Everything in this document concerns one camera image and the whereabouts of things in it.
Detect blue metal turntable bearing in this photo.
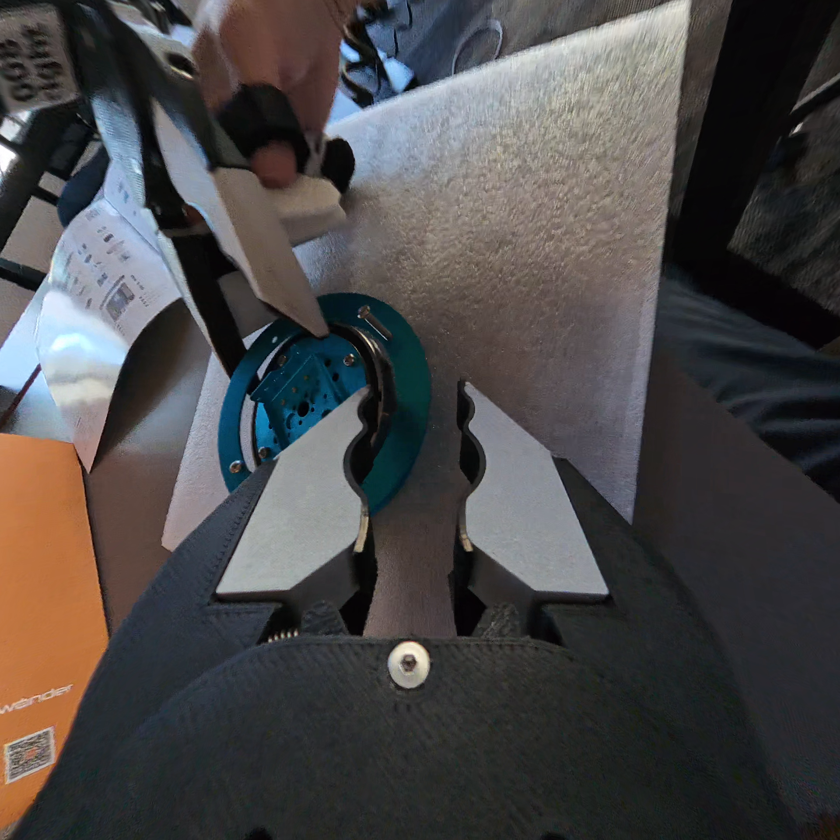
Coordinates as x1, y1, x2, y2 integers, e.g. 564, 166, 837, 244
218, 292, 433, 516

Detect white foam sheet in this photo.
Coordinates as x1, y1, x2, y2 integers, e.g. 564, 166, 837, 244
161, 0, 693, 552

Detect person's dark trousers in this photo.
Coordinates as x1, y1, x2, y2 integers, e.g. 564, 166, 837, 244
656, 276, 840, 487

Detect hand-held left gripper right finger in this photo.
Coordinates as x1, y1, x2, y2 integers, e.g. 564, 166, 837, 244
451, 381, 613, 636

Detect orange cardboard box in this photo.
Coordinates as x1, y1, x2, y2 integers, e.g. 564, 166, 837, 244
0, 432, 110, 829

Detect white instruction booklet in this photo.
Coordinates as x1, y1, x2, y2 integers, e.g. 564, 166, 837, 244
0, 151, 194, 475

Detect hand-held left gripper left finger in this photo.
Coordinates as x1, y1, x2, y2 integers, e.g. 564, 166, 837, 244
214, 385, 380, 636

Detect dark grey desk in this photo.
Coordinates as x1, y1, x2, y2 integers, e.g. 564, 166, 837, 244
0, 0, 840, 840

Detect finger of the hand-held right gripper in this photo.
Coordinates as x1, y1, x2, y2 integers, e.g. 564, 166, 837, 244
140, 108, 249, 378
209, 167, 331, 340

